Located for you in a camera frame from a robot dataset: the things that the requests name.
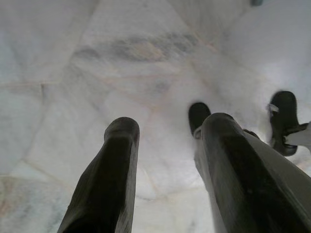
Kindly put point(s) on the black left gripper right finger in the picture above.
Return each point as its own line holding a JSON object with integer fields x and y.
{"x": 243, "y": 174}

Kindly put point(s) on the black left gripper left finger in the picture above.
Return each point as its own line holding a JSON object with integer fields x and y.
{"x": 109, "y": 174}

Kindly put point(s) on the black robot right foot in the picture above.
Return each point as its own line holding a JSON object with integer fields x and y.
{"x": 284, "y": 116}

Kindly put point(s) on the black robot foot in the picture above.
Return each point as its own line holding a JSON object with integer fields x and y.
{"x": 198, "y": 116}
{"x": 284, "y": 116}

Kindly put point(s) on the black robot left foot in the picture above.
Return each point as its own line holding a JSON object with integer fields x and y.
{"x": 198, "y": 116}

